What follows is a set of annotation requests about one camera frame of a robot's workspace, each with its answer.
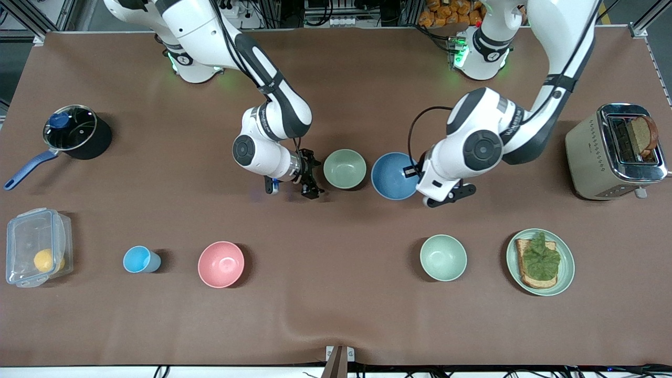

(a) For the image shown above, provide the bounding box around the bag of orange buns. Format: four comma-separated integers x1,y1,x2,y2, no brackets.
418,0,485,28

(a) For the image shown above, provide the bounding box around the black saucepan blue handle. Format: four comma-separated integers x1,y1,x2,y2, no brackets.
4,104,113,191

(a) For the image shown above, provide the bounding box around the light blue cup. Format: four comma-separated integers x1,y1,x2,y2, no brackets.
123,246,162,274

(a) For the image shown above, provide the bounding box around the metal table edge bracket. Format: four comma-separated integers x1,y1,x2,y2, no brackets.
325,345,355,378

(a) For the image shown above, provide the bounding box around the pale green plate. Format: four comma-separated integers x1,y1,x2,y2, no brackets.
506,228,576,297

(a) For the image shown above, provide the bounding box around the glass lid blue knob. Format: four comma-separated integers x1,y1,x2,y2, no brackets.
43,105,98,152

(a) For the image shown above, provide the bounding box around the clear plastic lidded container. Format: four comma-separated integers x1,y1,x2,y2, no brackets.
5,208,74,288

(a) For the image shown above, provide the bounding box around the brown bread slice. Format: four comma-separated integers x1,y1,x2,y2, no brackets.
629,115,659,158

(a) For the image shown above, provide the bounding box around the beige chrome toaster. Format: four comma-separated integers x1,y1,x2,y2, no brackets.
565,103,669,201

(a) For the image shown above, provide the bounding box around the yellow lemon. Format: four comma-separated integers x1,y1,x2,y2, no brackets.
34,249,66,274

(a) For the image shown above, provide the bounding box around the pale green bowl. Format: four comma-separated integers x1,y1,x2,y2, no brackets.
419,234,468,282
323,149,368,190

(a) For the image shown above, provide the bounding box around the blue bowl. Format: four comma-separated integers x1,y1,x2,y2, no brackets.
371,152,421,201

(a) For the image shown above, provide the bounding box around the aluminium frame rail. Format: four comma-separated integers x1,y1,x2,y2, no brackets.
630,0,672,38

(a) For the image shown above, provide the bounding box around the toast slice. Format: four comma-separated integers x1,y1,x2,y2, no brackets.
515,239,558,289

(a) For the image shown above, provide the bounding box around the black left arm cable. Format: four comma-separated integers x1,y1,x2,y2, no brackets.
407,0,602,170

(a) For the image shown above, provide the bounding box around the green lettuce leaf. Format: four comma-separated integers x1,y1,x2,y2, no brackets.
521,232,562,281

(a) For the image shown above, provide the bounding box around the aluminium frame post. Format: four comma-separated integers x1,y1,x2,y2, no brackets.
52,0,87,32

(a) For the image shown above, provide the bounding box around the pink bowl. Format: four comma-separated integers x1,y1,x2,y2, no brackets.
197,241,246,289

